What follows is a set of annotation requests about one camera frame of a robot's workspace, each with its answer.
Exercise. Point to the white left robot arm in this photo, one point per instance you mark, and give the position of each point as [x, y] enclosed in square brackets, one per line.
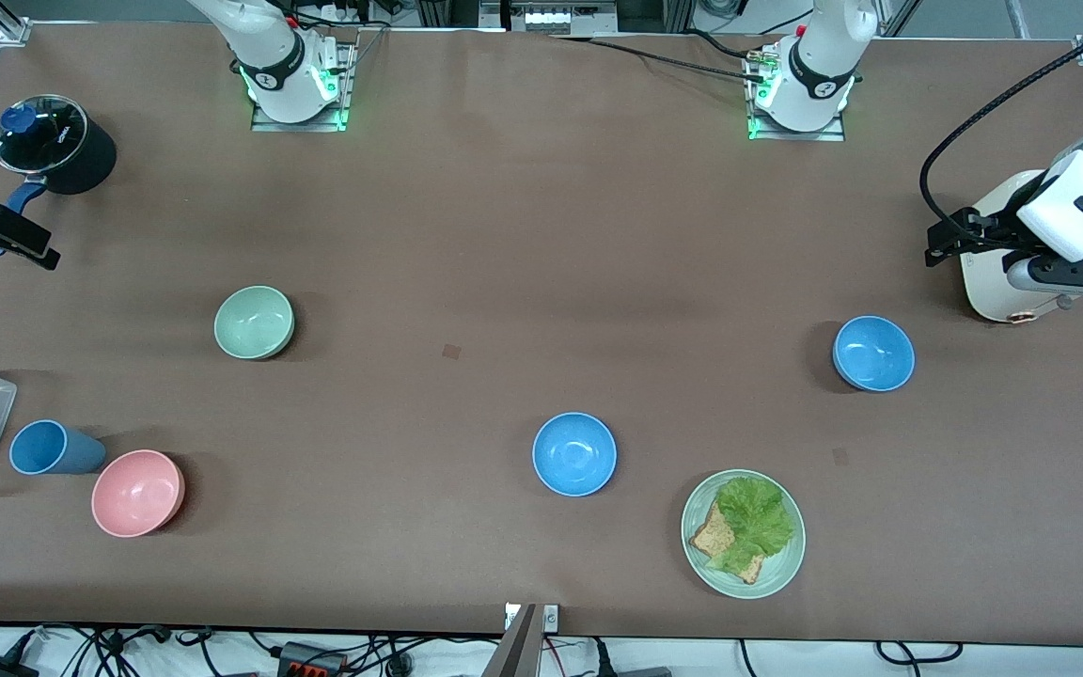
[819, 66]

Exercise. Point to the brown toast slice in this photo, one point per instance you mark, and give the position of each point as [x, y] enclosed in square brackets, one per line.
[713, 538]

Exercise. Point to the glass pot lid blue knob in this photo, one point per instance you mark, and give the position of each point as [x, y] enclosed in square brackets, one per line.
[39, 136]

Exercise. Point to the green lettuce leaf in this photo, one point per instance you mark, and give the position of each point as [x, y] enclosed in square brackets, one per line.
[756, 517]

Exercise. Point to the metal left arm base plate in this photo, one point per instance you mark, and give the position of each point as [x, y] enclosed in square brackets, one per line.
[800, 136]

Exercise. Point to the white power strip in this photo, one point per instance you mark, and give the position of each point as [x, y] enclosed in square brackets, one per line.
[560, 19]

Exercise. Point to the black orange power adapter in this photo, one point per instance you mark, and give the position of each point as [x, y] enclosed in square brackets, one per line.
[311, 663]

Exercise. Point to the green bowl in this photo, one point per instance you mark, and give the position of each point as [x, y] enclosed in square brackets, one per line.
[254, 322]

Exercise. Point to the aluminium frame profile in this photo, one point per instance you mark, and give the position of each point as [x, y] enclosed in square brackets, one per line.
[13, 33]

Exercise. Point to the blue cup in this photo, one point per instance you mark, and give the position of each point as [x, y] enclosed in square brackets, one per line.
[53, 448]

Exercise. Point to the grey camera stand bar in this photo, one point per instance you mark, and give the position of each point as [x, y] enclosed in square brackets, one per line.
[513, 649]

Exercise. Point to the cream toaster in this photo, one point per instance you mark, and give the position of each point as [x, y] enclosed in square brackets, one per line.
[988, 263]

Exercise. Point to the green plate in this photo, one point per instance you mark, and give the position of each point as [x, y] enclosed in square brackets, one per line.
[781, 564]

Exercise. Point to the pink bowl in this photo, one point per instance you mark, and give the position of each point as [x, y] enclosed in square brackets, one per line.
[137, 494]

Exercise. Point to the small metal bracket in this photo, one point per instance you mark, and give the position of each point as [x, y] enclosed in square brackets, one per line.
[549, 618]

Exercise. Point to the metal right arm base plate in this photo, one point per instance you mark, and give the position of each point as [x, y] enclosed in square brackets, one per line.
[297, 126]

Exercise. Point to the blue bowl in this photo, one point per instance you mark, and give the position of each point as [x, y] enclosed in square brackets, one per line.
[574, 454]
[873, 354]

